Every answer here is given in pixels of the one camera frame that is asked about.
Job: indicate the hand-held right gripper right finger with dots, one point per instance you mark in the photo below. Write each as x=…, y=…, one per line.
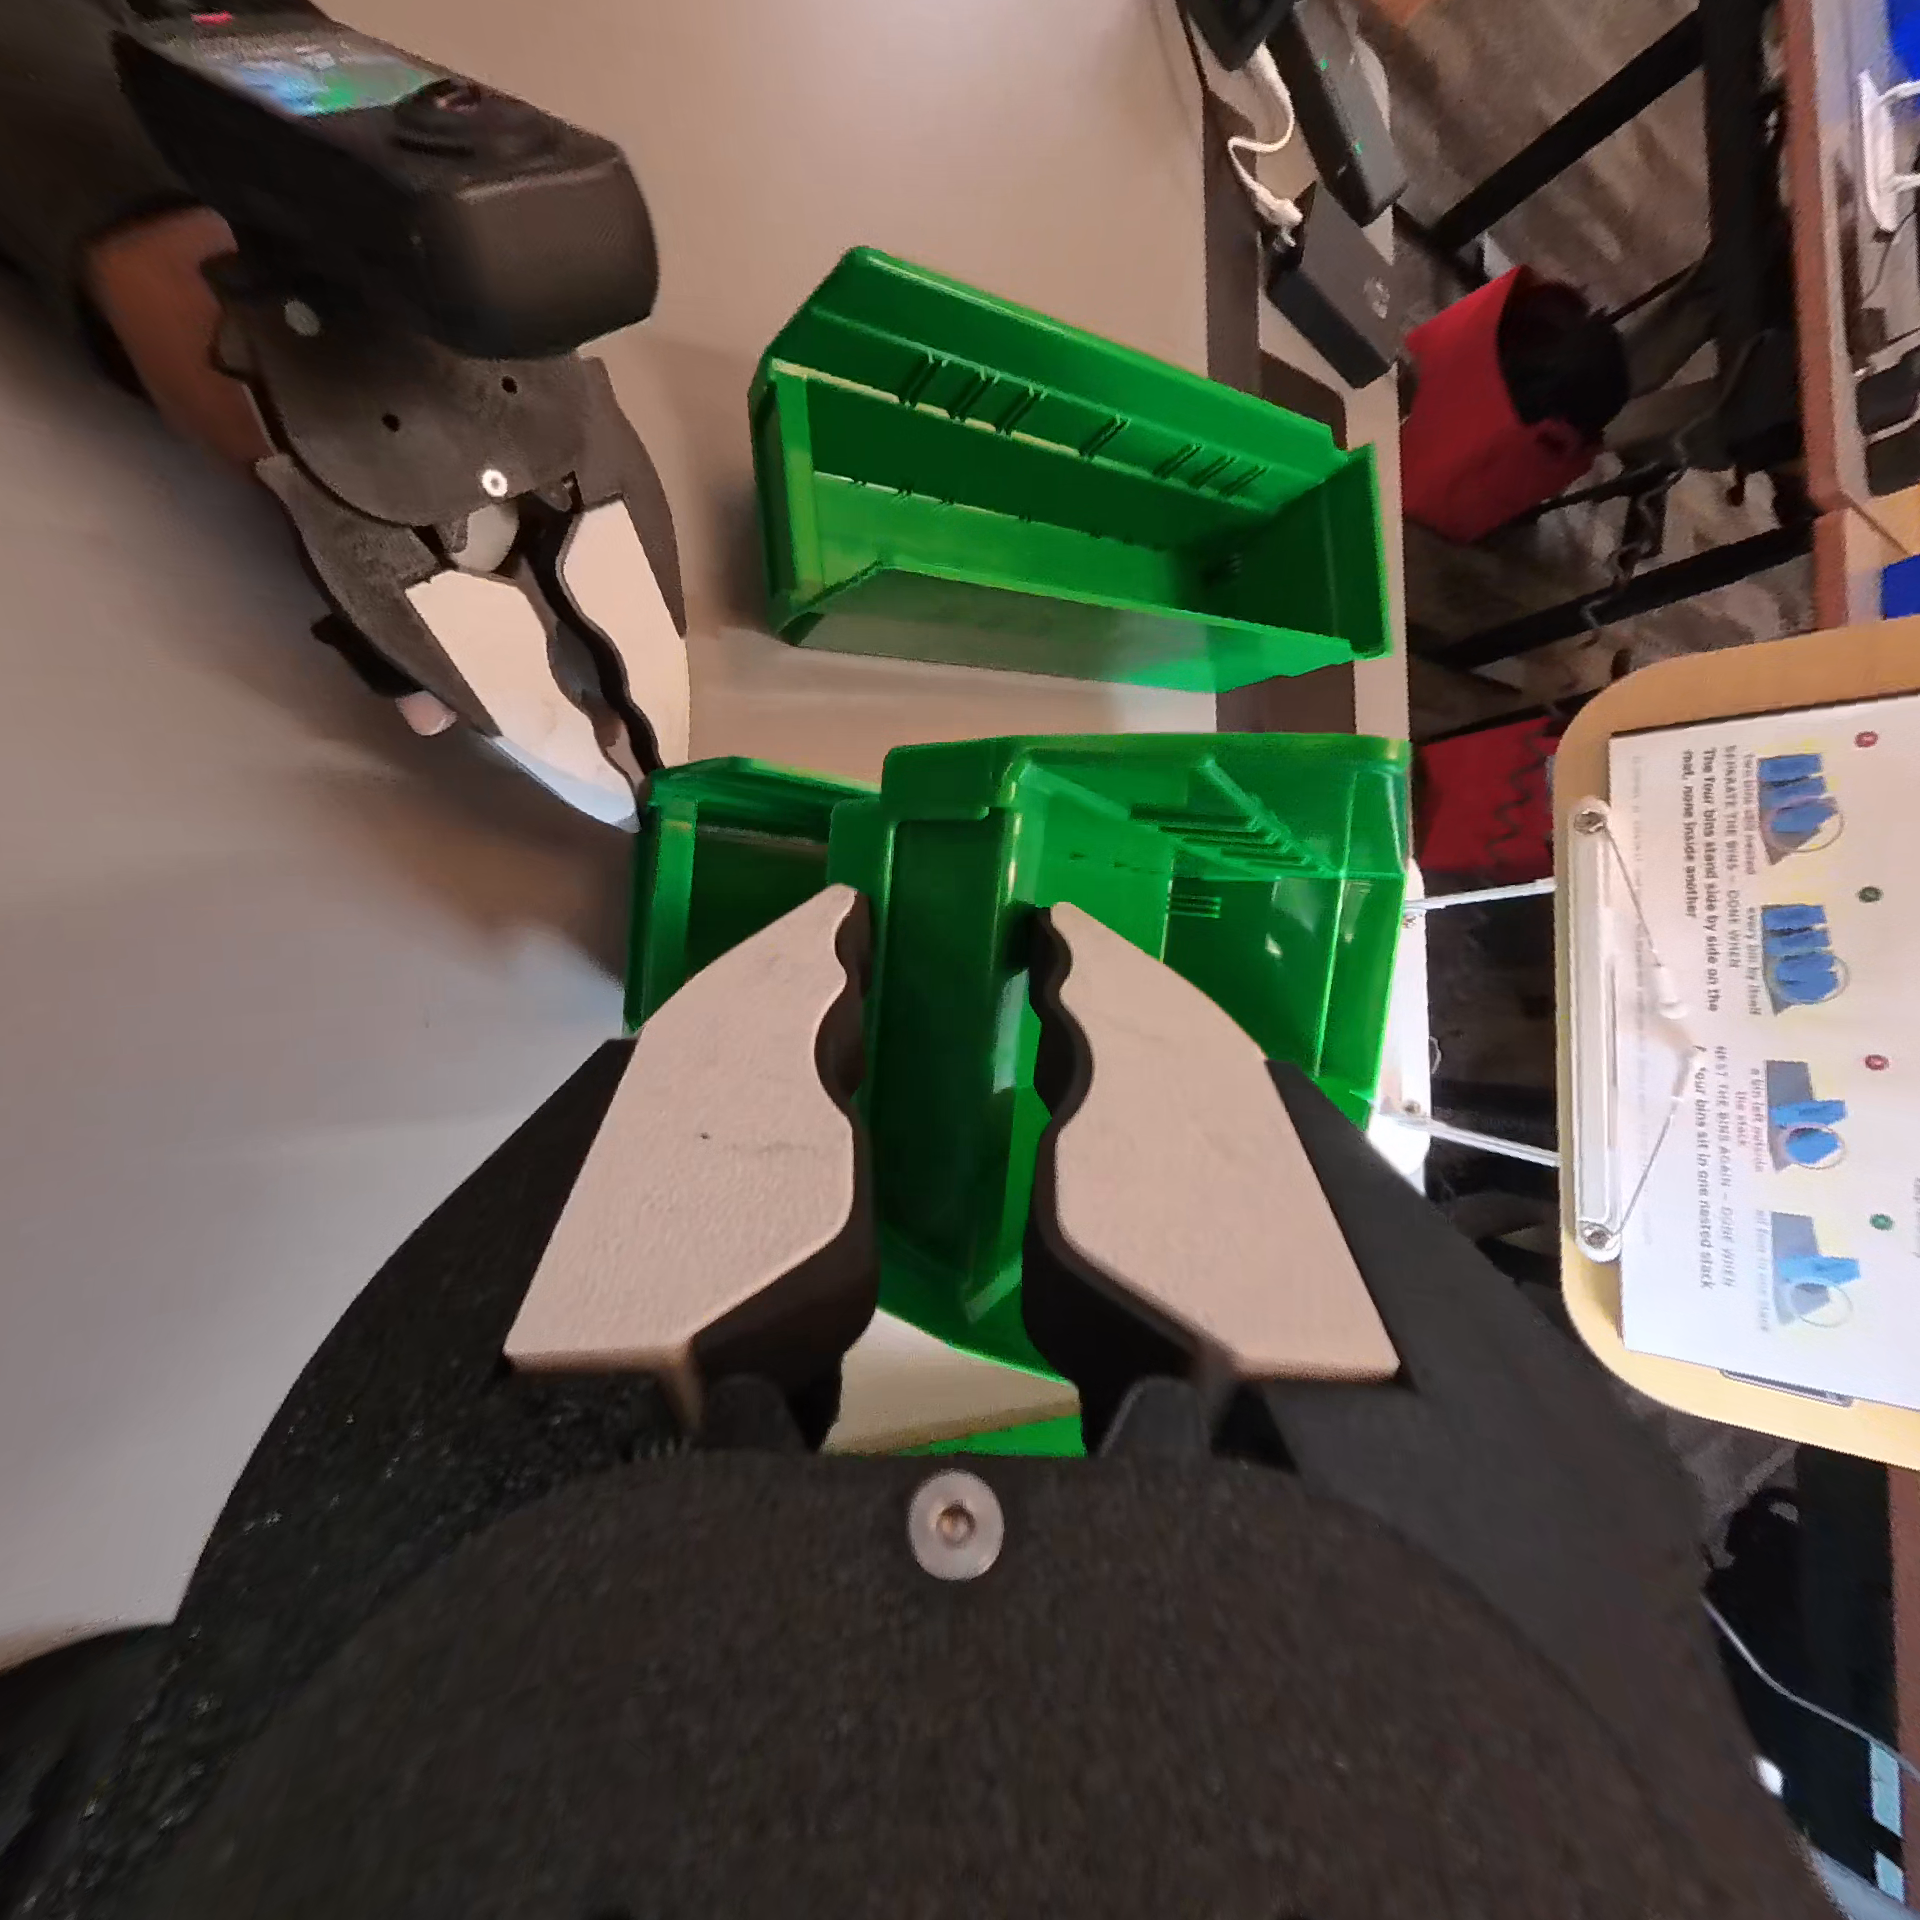
x=1201, y=1200

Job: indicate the black power bank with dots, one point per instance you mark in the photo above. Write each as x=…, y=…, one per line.
x=1350, y=104

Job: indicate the green plastic bin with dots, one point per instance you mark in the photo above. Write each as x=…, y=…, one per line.
x=721, y=901
x=1201, y=840
x=1050, y=480

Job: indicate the person's left hand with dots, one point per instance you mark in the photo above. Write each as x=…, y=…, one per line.
x=165, y=330

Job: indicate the black box device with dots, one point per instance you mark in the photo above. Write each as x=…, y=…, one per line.
x=1335, y=300

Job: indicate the blue plastic bin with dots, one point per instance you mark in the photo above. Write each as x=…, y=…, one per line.
x=1882, y=589

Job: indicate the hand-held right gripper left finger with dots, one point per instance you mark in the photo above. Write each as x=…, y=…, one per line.
x=704, y=1170

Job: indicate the grey desk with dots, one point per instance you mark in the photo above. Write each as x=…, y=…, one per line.
x=301, y=1050

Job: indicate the printed instruction sheet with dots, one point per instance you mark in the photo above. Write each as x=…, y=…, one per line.
x=1801, y=1020

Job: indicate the wooden clipboard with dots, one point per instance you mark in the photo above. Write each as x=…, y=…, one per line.
x=1725, y=668

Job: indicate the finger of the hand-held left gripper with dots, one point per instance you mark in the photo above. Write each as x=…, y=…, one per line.
x=630, y=578
x=511, y=660

